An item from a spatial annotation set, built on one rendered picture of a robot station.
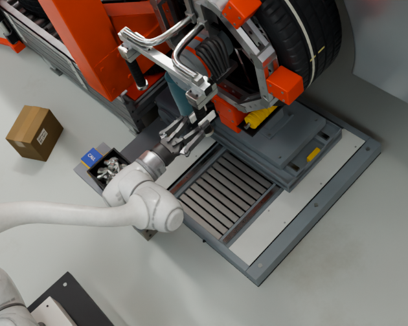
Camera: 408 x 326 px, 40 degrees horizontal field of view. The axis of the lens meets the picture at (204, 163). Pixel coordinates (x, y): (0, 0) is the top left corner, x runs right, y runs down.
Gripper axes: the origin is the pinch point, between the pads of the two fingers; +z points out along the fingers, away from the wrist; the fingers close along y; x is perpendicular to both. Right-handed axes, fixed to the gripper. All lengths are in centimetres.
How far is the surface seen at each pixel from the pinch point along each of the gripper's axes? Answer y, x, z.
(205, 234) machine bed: -6, -75, -15
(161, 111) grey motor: -49, -46, 9
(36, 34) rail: -140, -44, 2
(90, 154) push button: -49, -35, -28
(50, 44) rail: -127, -44, 2
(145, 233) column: -29, -77, -32
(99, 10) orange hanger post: -59, 10, 7
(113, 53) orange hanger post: -58, -10, 4
